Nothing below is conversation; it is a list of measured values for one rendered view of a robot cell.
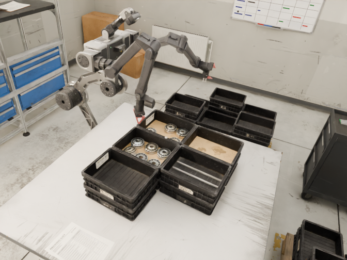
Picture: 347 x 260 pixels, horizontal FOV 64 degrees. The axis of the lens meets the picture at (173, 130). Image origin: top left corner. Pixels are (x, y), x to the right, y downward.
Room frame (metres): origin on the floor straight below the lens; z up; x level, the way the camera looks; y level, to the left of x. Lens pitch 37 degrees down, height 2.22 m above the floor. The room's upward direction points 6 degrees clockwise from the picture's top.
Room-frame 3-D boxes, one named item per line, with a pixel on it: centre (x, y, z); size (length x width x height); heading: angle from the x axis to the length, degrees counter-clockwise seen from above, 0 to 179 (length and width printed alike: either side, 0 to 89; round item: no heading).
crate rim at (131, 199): (1.23, 0.31, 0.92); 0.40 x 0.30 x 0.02; 65
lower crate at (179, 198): (1.33, -0.18, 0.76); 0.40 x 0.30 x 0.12; 65
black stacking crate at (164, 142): (1.50, 0.18, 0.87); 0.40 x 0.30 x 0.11; 65
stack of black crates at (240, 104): (2.95, -0.62, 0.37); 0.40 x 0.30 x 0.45; 70
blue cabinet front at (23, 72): (2.93, 1.65, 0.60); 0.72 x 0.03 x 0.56; 160
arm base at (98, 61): (1.66, 0.51, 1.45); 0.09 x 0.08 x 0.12; 160
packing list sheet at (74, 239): (0.82, 0.46, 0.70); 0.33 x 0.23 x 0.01; 70
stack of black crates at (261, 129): (2.44, -0.86, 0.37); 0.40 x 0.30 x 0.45; 70
